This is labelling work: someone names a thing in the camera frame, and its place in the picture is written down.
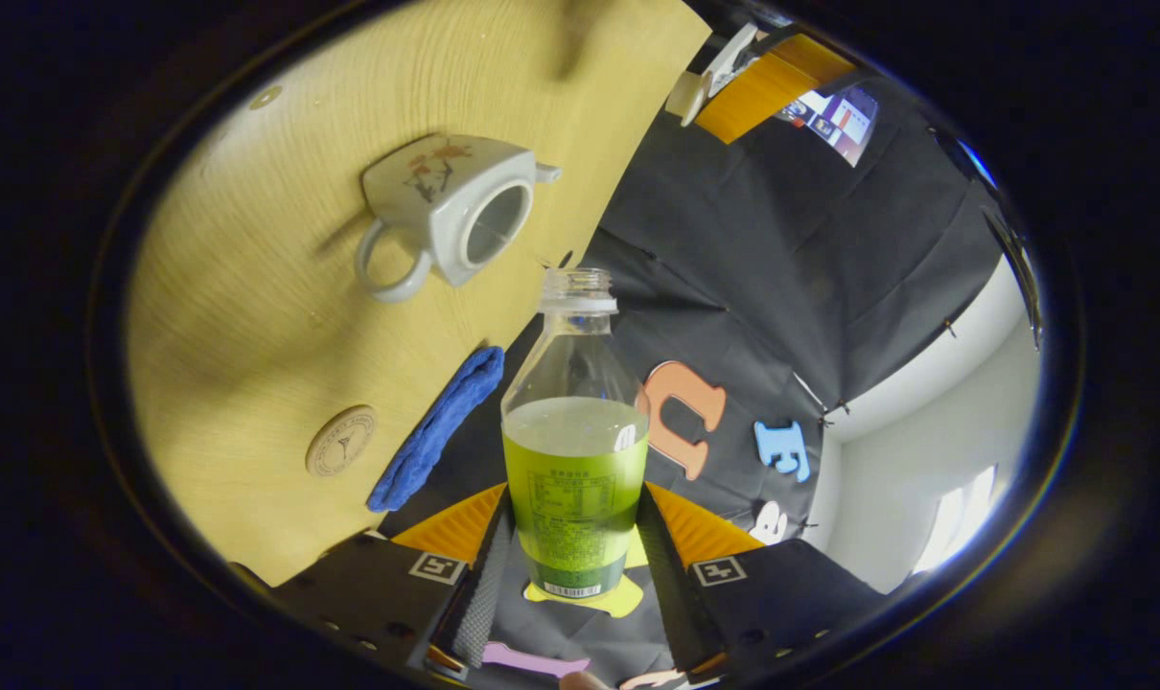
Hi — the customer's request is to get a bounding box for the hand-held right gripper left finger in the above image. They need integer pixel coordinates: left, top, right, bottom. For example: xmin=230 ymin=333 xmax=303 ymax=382
xmin=273 ymin=484 xmax=516 ymax=672

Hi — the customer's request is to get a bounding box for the round wooden coaster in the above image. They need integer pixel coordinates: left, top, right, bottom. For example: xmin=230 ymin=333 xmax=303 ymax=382
xmin=305 ymin=404 xmax=380 ymax=478

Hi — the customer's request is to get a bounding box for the white teacup lid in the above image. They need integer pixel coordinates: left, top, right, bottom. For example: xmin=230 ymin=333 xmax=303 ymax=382
xmin=664 ymin=69 xmax=715 ymax=128

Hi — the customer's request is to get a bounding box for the computer monitor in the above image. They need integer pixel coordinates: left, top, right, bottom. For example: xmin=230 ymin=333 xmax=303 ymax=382
xmin=777 ymin=86 xmax=880 ymax=169

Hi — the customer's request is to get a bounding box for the white teacup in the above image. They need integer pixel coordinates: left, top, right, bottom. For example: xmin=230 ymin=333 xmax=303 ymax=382
xmin=355 ymin=134 xmax=562 ymax=303

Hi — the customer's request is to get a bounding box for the clear green-label water bottle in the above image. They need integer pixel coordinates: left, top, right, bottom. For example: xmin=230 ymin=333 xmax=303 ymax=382
xmin=500 ymin=268 xmax=650 ymax=600

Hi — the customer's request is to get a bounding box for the blue towel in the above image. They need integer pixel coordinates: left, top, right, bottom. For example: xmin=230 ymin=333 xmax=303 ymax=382
xmin=367 ymin=346 xmax=506 ymax=514

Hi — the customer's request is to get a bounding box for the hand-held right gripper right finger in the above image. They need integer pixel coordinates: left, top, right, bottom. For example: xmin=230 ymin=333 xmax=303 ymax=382
xmin=636 ymin=482 xmax=888 ymax=677

